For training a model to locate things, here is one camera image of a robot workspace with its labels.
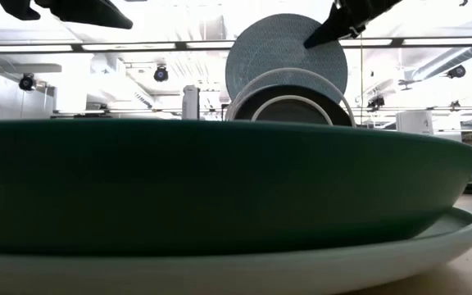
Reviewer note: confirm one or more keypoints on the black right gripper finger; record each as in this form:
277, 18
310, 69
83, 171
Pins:
334, 28

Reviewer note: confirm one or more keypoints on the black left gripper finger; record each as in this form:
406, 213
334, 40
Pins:
88, 12
21, 9

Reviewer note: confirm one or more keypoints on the blue patterned plate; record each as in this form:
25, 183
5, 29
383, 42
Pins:
277, 45

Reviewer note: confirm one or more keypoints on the black plate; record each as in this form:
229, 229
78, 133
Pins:
293, 90

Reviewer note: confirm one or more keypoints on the dark green plate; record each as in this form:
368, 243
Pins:
219, 184

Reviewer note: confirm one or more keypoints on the pale green plate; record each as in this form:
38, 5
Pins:
260, 274

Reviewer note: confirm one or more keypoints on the white box device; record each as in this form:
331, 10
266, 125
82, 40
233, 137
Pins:
414, 122

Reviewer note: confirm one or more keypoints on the white tower device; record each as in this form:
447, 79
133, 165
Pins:
191, 102

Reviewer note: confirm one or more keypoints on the black ceiling camera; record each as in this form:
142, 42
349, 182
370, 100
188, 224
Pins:
161, 73
456, 71
376, 102
27, 82

